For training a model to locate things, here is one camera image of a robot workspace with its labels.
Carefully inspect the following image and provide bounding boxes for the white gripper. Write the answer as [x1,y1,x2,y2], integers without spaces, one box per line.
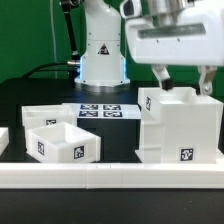
[120,0,224,95]

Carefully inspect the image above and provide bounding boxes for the white drawer cabinet frame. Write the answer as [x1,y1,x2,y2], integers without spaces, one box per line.
[136,87,223,164]

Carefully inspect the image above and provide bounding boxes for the white front drawer box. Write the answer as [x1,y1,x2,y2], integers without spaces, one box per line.
[26,122,101,163]

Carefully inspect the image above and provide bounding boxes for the white drawer box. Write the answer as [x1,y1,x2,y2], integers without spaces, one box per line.
[22,105,77,138]
[26,122,101,163]

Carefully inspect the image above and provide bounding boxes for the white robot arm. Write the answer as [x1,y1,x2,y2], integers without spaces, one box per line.
[78,0,224,95]

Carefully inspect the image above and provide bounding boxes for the white rear drawer box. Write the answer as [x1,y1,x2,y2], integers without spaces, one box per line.
[22,105,77,138]

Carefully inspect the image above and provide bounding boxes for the white marker tag sheet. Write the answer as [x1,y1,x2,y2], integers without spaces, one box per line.
[67,103,141,120]

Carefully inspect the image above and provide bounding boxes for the black cable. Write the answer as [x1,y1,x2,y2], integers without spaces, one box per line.
[21,61,81,80]

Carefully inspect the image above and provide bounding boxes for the white front fence rail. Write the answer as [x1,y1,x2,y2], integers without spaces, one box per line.
[0,163,224,189]

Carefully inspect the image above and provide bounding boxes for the white fence rail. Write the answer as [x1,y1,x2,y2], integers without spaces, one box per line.
[0,163,224,189]
[0,127,9,155]

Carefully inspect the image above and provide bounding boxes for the white left fence rail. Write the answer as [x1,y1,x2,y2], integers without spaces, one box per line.
[0,127,9,155]

